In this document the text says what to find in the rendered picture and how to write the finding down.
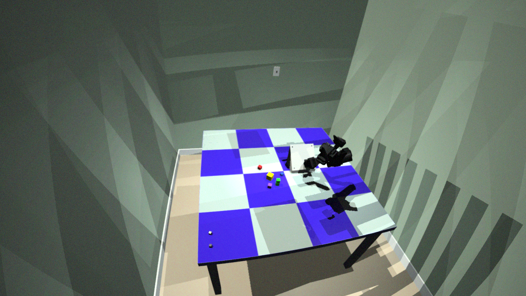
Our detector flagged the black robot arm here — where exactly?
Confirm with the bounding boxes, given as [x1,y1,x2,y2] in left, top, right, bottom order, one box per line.
[304,142,353,169]

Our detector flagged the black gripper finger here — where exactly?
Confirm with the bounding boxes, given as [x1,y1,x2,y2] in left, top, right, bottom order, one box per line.
[333,135,344,145]
[317,147,328,161]

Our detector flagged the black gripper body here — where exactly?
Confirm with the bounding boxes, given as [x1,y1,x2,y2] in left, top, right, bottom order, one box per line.
[316,137,346,165]

